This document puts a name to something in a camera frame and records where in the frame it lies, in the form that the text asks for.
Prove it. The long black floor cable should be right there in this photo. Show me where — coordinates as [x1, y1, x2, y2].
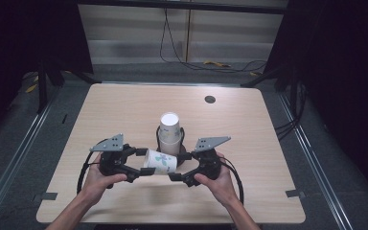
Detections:
[158, 8, 268, 74]

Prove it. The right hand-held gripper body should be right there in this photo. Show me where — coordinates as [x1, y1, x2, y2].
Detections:
[183, 136, 232, 189]

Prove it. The silver floor rail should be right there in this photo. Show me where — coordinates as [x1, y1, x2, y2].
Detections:
[0, 85, 61, 222]
[276, 91, 355, 230]

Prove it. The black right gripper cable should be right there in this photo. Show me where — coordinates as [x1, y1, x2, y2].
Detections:
[219, 156, 245, 205]

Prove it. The black metal stand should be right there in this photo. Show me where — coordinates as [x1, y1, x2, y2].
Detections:
[35, 60, 101, 115]
[240, 65, 303, 119]

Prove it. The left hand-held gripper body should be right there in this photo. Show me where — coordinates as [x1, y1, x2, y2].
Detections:
[90, 133, 142, 190]

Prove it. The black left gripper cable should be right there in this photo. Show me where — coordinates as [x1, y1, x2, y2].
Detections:
[76, 138, 109, 196]

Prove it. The black metal beam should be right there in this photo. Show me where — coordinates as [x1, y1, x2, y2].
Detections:
[76, 0, 289, 15]

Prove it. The brown cup holder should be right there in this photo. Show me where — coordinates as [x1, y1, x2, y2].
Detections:
[155, 125, 188, 168]

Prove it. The stack of white paper cups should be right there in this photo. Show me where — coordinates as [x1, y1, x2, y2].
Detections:
[157, 111, 183, 157]

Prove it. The bundle of black cables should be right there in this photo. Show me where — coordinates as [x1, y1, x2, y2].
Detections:
[273, 80, 309, 142]

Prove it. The flower print paper cup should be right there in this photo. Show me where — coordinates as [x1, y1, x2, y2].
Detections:
[143, 149, 178, 175]

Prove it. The person's right hand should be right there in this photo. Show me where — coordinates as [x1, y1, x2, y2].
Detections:
[194, 151, 238, 208]

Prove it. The grey tape strip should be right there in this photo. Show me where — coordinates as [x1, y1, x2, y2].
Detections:
[285, 189, 307, 199]
[33, 192, 58, 202]

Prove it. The person's left hand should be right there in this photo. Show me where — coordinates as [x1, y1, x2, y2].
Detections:
[81, 152, 128, 205]

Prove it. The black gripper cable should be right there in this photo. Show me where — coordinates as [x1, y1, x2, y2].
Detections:
[219, 156, 245, 205]
[76, 138, 109, 196]

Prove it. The dark curtain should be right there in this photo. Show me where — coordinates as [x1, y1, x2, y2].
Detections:
[0, 0, 94, 147]
[263, 0, 368, 209]

